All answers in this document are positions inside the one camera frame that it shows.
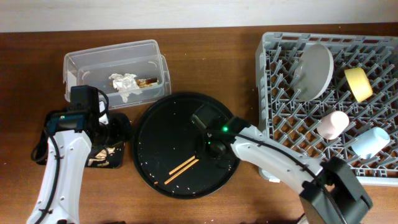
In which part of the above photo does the grey dishwasher rack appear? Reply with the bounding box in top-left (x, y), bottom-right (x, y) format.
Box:
top-left (256, 32), bottom-right (397, 187)

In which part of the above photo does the round black serving tray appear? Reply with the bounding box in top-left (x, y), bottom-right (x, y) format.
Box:
top-left (131, 93), bottom-right (240, 199)

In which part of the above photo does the grey round plate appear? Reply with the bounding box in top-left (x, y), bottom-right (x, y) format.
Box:
top-left (292, 44), bottom-right (334, 101)

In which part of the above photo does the white tissue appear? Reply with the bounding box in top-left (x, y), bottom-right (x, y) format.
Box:
top-left (109, 73), bottom-right (142, 103)

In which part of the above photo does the black rectangular tray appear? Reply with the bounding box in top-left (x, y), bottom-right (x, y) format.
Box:
top-left (30, 131), bottom-right (126, 169)

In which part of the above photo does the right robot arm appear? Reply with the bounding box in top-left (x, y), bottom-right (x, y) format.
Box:
top-left (190, 105), bottom-right (373, 223)

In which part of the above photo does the pink cup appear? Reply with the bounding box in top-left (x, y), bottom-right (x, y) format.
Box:
top-left (317, 111), bottom-right (349, 140)

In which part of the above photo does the wooden chopstick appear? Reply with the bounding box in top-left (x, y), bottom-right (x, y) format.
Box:
top-left (164, 158), bottom-right (199, 185)
top-left (169, 156), bottom-right (195, 175)

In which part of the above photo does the clear plastic storage bin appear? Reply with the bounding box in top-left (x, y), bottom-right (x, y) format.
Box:
top-left (63, 40), bottom-right (172, 110)

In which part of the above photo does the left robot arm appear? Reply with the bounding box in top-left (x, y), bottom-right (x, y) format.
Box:
top-left (27, 85), bottom-right (132, 223)

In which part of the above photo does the peanut shells and rice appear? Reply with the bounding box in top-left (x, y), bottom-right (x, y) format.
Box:
top-left (87, 147), bottom-right (116, 167)

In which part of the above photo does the yellow bowl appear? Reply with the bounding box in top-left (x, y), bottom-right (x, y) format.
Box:
top-left (345, 67), bottom-right (373, 103)

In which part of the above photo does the light blue cup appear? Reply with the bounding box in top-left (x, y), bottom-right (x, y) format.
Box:
top-left (351, 127), bottom-right (391, 159)

